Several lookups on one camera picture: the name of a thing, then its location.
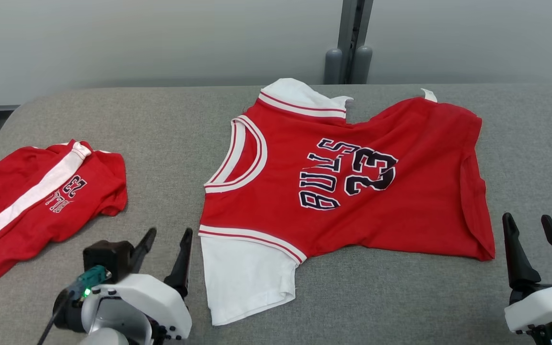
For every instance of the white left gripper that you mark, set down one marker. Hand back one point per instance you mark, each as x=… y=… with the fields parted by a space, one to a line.
x=161 y=302

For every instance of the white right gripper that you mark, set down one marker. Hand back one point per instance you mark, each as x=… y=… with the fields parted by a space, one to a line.
x=544 y=304

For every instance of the red Bulls jersey white sleeves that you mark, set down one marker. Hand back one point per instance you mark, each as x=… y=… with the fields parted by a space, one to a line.
x=424 y=191

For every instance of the red shorts white stripe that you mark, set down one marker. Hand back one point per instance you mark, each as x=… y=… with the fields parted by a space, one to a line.
x=17 y=225

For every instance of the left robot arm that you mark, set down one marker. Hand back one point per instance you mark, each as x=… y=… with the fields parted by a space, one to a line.
x=67 y=311

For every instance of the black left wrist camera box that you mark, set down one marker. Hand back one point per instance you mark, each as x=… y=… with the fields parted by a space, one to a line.
x=108 y=256

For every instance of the grey partition post twin feet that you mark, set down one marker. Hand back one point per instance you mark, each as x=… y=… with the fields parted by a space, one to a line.
x=348 y=48

